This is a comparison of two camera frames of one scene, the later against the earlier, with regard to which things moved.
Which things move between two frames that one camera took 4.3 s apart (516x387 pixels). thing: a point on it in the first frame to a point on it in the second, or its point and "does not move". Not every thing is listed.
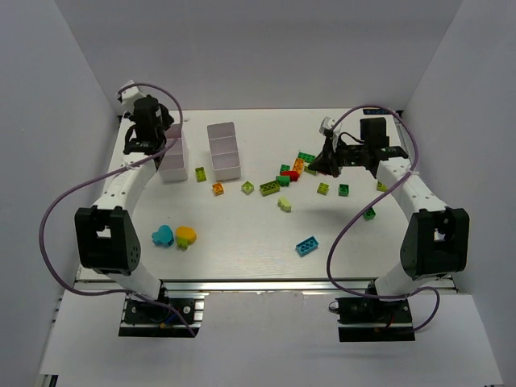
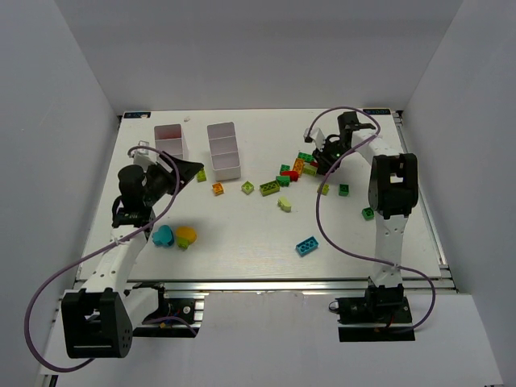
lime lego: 309,171 does not move
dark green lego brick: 284,181 does not move
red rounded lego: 292,173 does not move
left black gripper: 141,146 to 171,173
